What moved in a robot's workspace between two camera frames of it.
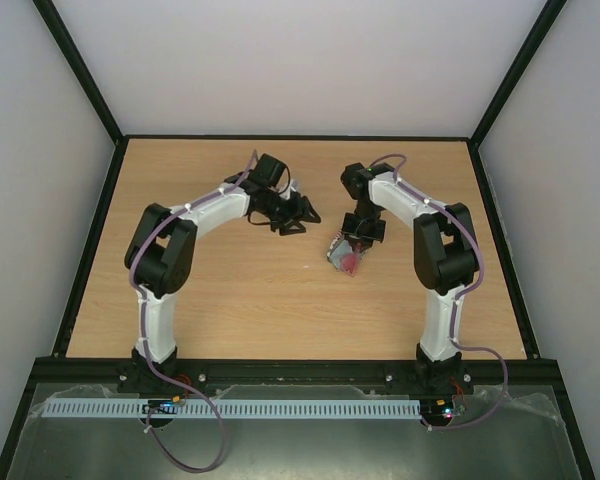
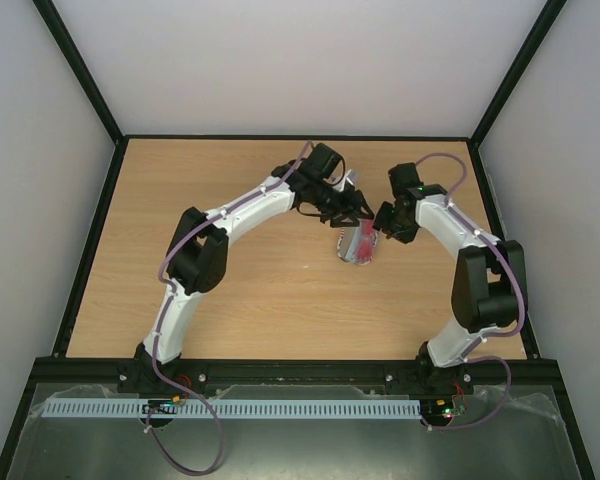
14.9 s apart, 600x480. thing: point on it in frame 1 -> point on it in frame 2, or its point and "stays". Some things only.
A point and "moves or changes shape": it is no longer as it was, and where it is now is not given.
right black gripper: [363, 229] -> [390, 218]
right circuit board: [443, 406] stays
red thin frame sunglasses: [345, 259] moves or changes shape
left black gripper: [300, 211] -> [348, 208]
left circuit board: [161, 406] stays
